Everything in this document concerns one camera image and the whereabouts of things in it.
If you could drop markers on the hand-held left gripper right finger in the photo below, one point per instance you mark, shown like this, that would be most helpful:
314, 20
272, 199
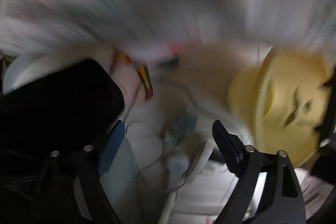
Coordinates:
225, 144

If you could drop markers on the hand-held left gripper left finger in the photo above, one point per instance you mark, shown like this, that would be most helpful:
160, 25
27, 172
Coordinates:
111, 146

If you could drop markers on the yellow plastic bin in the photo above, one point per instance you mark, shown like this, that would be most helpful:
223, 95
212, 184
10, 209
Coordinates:
275, 98

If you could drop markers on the black clothing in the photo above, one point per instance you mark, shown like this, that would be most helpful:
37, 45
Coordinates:
52, 108

